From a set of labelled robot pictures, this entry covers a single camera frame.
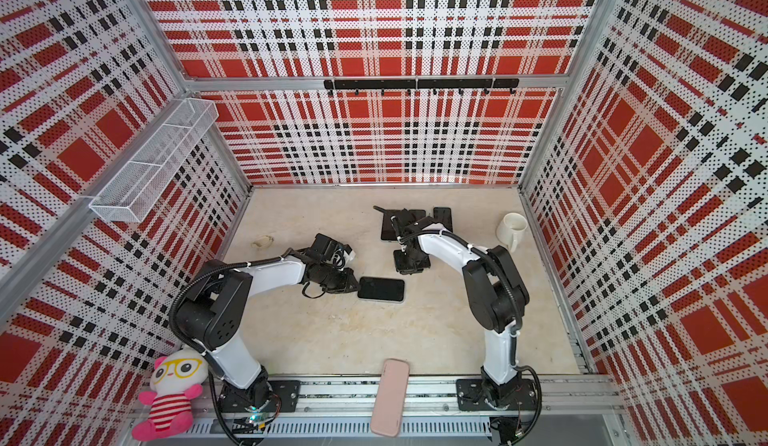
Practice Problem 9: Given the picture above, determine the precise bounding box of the black phone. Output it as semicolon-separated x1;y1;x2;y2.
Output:
380;209;397;241
432;206;453;231
408;209;427;222
357;277;405;303

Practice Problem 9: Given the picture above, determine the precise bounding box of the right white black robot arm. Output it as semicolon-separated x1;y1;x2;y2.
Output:
374;206;536;410

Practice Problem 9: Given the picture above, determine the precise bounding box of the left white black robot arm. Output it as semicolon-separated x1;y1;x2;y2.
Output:
169;233;359;410

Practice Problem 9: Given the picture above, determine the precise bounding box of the pink phone case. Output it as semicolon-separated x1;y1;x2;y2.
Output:
370;359;410;438

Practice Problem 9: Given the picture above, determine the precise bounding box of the white ceramic mug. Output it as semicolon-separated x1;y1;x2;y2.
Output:
496;212;528;253

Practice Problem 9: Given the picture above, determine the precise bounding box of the pink plush toy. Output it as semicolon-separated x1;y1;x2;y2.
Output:
131;348;208;442

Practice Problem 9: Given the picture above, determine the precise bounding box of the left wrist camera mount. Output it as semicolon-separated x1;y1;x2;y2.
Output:
342;245;356;263

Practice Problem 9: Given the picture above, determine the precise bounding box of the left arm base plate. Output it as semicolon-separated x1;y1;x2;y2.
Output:
218;380;301;413

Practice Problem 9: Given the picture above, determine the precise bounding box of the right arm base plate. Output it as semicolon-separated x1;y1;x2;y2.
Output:
456;377;539;411

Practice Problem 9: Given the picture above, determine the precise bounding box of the black hook rail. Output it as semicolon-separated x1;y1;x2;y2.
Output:
323;78;520;94

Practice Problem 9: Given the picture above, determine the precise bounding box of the white wire mesh basket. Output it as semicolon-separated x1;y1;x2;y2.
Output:
89;98;218;223

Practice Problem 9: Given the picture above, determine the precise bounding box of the aluminium front rail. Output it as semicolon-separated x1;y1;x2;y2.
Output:
172;374;626;444

